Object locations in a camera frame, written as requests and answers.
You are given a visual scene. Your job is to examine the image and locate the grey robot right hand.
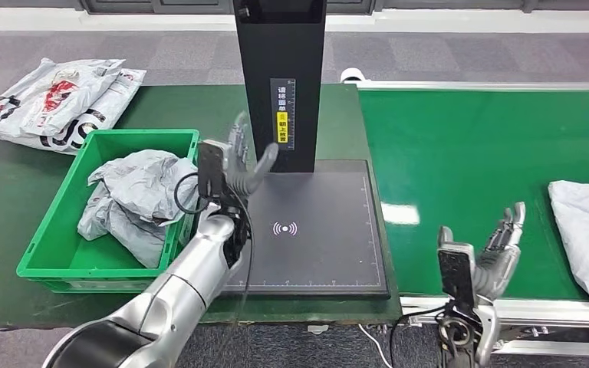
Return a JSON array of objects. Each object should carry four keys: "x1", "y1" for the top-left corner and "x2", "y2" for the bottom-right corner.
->
[{"x1": 436, "y1": 202, "x2": 527, "y2": 303}]

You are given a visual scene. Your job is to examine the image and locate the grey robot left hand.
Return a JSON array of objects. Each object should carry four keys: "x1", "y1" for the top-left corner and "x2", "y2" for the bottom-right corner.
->
[{"x1": 220, "y1": 110, "x2": 280, "y2": 196}]

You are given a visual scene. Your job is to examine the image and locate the white parcel bag red print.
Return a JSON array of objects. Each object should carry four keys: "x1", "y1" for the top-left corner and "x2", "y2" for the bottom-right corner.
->
[{"x1": 77, "y1": 182, "x2": 173, "y2": 269}]

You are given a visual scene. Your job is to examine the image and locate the green conveyor belt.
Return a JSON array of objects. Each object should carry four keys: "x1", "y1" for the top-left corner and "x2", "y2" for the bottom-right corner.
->
[{"x1": 357, "y1": 90, "x2": 589, "y2": 301}]

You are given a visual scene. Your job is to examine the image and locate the white conveyor roller end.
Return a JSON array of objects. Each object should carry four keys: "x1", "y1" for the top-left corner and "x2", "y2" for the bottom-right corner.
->
[{"x1": 339, "y1": 67, "x2": 366, "y2": 84}]

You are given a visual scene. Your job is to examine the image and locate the black yellow column label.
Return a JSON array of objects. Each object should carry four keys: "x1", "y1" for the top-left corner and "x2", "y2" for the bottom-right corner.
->
[{"x1": 270, "y1": 77, "x2": 297, "y2": 151}]

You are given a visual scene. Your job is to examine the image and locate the black scanner column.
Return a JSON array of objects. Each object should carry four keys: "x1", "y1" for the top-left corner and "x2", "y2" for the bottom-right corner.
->
[{"x1": 232, "y1": 0, "x2": 327, "y2": 174}]

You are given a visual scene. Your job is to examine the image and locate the flat white bag black letters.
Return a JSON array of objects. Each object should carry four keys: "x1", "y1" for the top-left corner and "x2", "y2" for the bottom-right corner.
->
[{"x1": 0, "y1": 68, "x2": 147, "y2": 155}]

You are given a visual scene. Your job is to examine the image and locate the flat white bag red logo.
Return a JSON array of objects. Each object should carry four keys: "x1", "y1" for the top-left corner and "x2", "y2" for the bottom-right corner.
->
[{"x1": 0, "y1": 57, "x2": 126, "y2": 137}]

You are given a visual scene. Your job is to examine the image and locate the green plastic crate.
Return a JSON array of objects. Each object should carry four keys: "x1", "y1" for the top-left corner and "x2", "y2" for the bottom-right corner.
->
[{"x1": 15, "y1": 129, "x2": 202, "y2": 294}]

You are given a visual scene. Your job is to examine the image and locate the dark framed glass partition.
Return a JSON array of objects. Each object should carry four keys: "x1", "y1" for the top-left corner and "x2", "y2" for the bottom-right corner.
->
[{"x1": 0, "y1": 0, "x2": 589, "y2": 15}]

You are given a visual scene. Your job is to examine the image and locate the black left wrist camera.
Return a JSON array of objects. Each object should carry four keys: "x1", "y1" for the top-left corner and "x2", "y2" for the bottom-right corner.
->
[{"x1": 197, "y1": 141, "x2": 227, "y2": 199}]

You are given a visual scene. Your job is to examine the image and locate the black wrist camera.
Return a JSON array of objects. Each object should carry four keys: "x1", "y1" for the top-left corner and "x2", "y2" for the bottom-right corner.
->
[
  {"x1": 436, "y1": 242, "x2": 479, "y2": 308},
  {"x1": 197, "y1": 141, "x2": 227, "y2": 199}
]

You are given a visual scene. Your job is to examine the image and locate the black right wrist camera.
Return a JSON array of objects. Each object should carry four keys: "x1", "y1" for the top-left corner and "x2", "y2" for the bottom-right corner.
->
[{"x1": 436, "y1": 242, "x2": 479, "y2": 308}]

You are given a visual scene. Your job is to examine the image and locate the aluminium conveyor frame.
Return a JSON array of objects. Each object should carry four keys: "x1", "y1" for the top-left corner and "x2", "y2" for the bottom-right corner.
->
[{"x1": 354, "y1": 80, "x2": 589, "y2": 359}]

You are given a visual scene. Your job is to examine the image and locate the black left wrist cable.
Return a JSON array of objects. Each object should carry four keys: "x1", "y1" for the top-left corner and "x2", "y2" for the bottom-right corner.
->
[{"x1": 173, "y1": 171, "x2": 255, "y2": 296}]

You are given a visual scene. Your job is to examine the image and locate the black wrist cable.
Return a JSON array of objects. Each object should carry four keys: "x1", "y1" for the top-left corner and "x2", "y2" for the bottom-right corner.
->
[
  {"x1": 173, "y1": 171, "x2": 255, "y2": 296},
  {"x1": 390, "y1": 304, "x2": 448, "y2": 368}
]

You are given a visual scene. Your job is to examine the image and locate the black scanner base plate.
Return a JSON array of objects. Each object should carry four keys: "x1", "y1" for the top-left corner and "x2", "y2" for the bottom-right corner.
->
[{"x1": 192, "y1": 159, "x2": 391, "y2": 299}]

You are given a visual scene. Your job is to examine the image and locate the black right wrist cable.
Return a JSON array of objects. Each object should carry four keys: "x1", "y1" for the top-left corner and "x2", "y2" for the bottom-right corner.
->
[{"x1": 390, "y1": 304, "x2": 448, "y2": 368}]

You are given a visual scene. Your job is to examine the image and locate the white floor cable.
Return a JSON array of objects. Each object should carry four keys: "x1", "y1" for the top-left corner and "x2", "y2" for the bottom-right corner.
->
[{"x1": 357, "y1": 324, "x2": 393, "y2": 368}]

